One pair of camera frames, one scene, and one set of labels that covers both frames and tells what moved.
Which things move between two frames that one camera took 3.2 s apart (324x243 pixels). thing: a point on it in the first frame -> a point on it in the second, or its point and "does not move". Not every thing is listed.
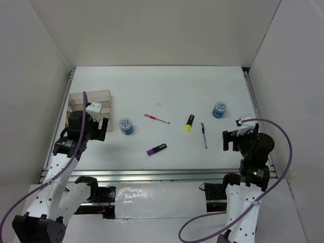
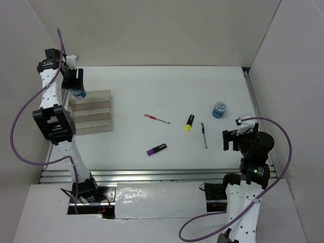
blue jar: x=218 y=111 does not move
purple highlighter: x=154 y=150 does not move
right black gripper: x=228 y=136 does not move
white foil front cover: x=174 y=201 does not move
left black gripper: x=99 y=133 -> x=77 y=83
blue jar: x=126 y=126 -> x=78 y=92
